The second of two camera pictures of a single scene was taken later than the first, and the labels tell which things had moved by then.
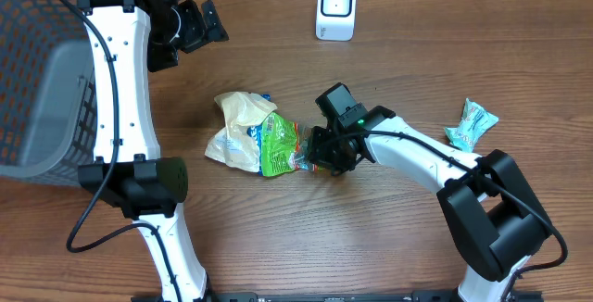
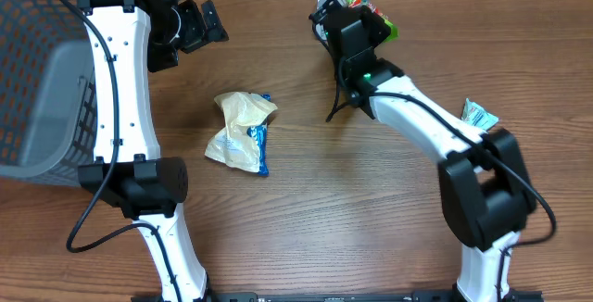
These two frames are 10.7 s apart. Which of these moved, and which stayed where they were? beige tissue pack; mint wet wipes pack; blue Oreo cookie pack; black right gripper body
Moved: black right gripper body
Stayed: beige tissue pack; blue Oreo cookie pack; mint wet wipes pack
